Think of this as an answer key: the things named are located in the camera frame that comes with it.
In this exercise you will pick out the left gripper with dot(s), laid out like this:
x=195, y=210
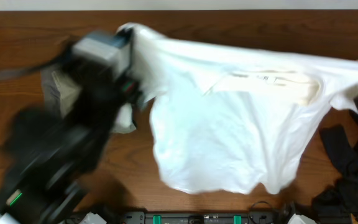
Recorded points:
x=132, y=93

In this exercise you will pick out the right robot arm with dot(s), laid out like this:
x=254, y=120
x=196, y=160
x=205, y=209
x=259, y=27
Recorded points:
x=300, y=219

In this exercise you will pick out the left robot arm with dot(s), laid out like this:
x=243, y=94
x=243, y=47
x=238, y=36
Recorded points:
x=50, y=152

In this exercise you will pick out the black mounting rail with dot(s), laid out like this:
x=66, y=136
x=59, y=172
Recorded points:
x=255, y=217

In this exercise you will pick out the black garment pile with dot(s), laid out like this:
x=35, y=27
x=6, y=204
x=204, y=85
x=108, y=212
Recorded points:
x=339, y=203

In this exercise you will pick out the khaki folded shorts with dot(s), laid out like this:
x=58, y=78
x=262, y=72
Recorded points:
x=69, y=92

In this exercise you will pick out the white t-shirt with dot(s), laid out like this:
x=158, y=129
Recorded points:
x=231, y=118

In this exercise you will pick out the grey folded garment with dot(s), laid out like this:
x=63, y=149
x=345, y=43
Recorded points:
x=50, y=90

